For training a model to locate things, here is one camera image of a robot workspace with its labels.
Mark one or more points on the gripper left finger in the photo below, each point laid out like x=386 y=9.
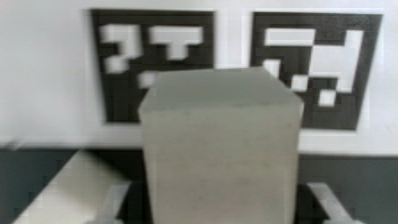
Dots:
x=113 y=204

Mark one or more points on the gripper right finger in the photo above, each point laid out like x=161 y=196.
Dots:
x=338 y=216

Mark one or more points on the white desk leg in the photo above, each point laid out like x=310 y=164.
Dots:
x=70 y=200
x=221 y=122

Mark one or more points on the white marker sheet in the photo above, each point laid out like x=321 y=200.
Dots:
x=50 y=93

